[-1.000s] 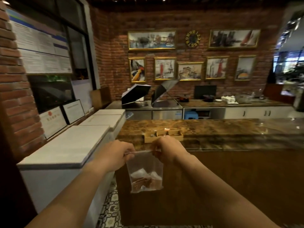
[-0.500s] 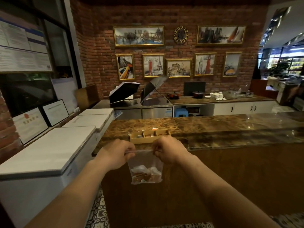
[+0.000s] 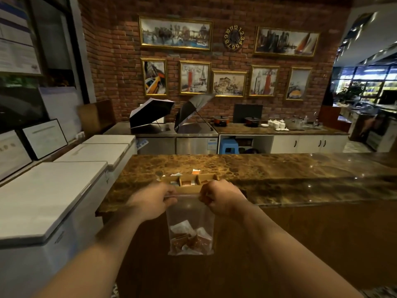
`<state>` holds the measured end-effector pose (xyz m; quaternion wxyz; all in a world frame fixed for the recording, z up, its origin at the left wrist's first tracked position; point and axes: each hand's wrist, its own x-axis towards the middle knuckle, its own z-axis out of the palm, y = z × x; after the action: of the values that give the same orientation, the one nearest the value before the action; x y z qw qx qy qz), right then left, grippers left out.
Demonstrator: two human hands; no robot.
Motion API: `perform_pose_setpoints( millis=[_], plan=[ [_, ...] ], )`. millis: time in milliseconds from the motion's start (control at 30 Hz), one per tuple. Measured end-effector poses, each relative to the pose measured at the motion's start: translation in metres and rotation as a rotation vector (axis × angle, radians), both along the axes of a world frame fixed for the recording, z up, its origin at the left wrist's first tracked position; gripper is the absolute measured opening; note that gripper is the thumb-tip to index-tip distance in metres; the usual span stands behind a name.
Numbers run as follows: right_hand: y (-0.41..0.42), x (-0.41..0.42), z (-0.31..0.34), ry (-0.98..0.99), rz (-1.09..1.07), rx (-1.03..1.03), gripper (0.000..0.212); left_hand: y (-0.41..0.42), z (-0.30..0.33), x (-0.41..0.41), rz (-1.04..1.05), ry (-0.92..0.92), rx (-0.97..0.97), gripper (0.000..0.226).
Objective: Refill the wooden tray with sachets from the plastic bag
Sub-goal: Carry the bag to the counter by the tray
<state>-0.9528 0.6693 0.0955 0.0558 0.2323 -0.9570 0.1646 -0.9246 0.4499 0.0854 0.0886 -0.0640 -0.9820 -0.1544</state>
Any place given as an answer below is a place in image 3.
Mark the person's left hand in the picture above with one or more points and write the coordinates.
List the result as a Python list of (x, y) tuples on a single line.
[(149, 203)]

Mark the person's right hand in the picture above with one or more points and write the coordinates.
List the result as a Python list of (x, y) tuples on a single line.
[(225, 200)]

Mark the person's left thumb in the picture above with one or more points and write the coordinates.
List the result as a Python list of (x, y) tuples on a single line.
[(169, 189)]

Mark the person's right thumb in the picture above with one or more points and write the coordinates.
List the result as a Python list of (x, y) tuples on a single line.
[(207, 188)]

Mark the clear plastic zip bag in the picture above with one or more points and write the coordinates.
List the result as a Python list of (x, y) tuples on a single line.
[(189, 211)]

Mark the person's left forearm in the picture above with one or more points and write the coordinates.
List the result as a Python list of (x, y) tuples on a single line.
[(93, 257)]

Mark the person's right forearm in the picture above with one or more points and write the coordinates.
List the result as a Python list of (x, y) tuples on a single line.
[(288, 254)]

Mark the white sachet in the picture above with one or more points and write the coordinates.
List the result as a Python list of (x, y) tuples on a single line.
[(176, 175)]

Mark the wooden compartment organizer box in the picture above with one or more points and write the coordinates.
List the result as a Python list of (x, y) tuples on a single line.
[(189, 186)]

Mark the blue plastic stool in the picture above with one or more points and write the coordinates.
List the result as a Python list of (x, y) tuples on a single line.
[(228, 147)]

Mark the stainless steel counter fridge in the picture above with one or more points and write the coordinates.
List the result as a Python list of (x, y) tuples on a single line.
[(173, 142)]

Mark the pile of brown white sachets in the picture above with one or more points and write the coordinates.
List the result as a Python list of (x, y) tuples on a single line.
[(190, 240)]

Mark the red cooking pot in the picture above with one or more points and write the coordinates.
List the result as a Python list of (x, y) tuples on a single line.
[(221, 121)]

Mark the black cooking pot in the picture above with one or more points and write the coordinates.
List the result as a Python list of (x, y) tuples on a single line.
[(251, 122)]

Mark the black monitor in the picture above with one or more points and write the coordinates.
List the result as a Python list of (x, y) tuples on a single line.
[(247, 113)]

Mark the white porcelain tea set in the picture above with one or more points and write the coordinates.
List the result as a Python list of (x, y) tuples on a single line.
[(277, 124)]

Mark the brown wooden board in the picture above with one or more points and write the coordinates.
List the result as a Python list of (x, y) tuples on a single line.
[(97, 116)]

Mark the gold framed ruins painting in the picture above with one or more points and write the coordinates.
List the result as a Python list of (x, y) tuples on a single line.
[(229, 83)]

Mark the white base cabinet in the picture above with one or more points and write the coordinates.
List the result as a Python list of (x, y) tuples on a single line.
[(308, 144)]

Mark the gold framed tower painting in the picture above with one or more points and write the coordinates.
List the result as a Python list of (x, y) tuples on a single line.
[(194, 78)]

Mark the gold framed yellow car painting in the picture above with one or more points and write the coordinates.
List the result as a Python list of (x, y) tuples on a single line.
[(154, 77)]

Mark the gold framed red booth painting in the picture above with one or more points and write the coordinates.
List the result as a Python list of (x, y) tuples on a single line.
[(263, 81)]

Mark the large white chest freezer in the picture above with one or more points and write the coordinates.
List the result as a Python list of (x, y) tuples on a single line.
[(46, 198)]

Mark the metal sink faucet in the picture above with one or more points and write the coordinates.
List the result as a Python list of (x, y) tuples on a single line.
[(316, 119)]

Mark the white panel board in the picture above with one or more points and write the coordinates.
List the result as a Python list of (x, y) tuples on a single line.
[(63, 108)]

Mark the black framed certificate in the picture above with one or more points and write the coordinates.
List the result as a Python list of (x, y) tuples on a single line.
[(45, 139)]

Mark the gold framed pale painting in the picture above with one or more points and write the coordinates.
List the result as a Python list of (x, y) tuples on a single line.
[(298, 83)]

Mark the brown wooden cabinet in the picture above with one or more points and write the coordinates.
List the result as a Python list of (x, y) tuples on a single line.
[(333, 117)]

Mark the wide gold framed city painting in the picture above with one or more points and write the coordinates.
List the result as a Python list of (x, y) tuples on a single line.
[(176, 34)]

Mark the light framed certificate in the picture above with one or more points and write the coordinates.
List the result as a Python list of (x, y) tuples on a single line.
[(12, 153)]

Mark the wide gold framed sailboat painting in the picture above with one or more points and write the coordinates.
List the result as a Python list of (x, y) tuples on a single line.
[(287, 42)]

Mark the green potted plant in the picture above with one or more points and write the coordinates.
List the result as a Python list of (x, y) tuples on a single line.
[(352, 93)]

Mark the round dark wall clock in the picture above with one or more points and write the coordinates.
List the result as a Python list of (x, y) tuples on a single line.
[(234, 38)]

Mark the wall notice board with papers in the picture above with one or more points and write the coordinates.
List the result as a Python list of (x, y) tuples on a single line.
[(17, 37)]

